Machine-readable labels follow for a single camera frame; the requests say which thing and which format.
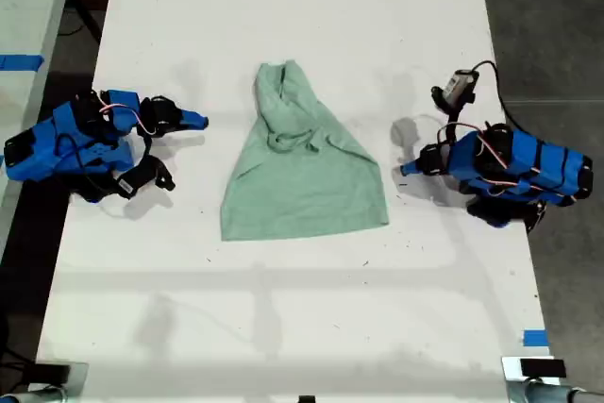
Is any pale green T-shirt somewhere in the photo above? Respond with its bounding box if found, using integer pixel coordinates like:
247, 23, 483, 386
219, 59, 391, 243

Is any long blue tape strip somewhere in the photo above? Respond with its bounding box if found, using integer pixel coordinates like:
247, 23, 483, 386
0, 54, 45, 73

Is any pale side table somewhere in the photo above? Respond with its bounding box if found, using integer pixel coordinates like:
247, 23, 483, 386
0, 0, 79, 246

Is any short blue tape strip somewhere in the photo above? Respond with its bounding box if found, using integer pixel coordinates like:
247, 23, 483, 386
522, 328, 550, 348

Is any small black box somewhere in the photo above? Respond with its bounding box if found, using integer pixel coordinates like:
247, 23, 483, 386
519, 358, 567, 380
34, 363, 72, 384

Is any grey metal pipe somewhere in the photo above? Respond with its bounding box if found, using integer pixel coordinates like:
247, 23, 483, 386
506, 378, 604, 403
0, 385, 73, 403

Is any black camera stalk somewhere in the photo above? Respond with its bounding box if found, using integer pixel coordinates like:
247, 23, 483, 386
437, 108, 466, 144
149, 156, 177, 193

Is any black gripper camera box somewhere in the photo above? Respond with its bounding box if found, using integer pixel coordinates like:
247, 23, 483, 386
430, 67, 480, 114
114, 168, 158, 200

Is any black camera cable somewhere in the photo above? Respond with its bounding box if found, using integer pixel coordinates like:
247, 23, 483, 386
55, 132, 120, 202
471, 59, 520, 133

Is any black floor cable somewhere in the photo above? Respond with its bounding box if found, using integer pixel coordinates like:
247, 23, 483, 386
59, 0, 104, 44

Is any metal table bracket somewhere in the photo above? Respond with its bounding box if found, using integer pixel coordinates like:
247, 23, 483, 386
33, 361, 91, 395
500, 354, 568, 386

